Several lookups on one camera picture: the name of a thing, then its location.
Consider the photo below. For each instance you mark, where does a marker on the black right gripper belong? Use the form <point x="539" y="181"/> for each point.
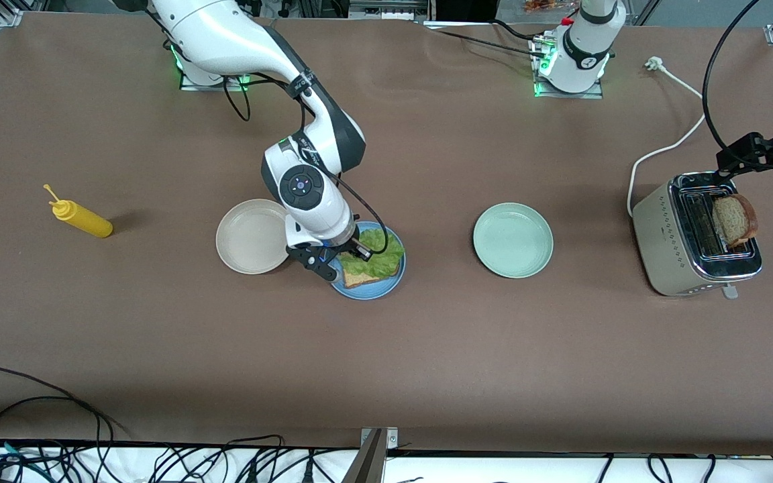
<point x="351" y="245"/>

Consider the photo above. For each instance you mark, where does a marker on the orange patterned packet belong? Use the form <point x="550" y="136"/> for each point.
<point x="547" y="5"/>

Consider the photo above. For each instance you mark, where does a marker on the blue round plate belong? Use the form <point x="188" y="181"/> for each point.
<point x="386" y="287"/>

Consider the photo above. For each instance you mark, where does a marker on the yellow mustard squeeze bottle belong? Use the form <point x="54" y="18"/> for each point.
<point x="88" y="223"/>

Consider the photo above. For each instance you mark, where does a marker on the pale green round plate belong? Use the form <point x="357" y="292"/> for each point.
<point x="512" y="240"/>

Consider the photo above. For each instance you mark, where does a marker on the beige round plate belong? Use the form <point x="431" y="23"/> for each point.
<point x="252" y="236"/>

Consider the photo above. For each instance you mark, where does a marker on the metal table edge bracket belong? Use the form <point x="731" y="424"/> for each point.
<point x="376" y="456"/>

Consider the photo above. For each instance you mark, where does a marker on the brown bread slice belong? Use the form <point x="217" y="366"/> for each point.
<point x="735" y="220"/>
<point x="366" y="279"/>

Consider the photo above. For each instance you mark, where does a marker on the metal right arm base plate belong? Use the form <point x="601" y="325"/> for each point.
<point x="192" y="84"/>

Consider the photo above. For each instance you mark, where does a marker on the green lettuce leaf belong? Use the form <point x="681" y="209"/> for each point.
<point x="380" y="251"/>

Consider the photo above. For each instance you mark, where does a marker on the silver beige toaster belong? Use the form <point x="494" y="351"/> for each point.
<point x="661" y="241"/>

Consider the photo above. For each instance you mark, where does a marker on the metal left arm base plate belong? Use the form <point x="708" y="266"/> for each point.
<point x="568" y="95"/>

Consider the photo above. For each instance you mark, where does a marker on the grey metal box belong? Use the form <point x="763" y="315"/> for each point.
<point x="373" y="8"/>

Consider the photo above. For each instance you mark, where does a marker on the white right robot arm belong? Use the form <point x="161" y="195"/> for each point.
<point x="225" y="40"/>

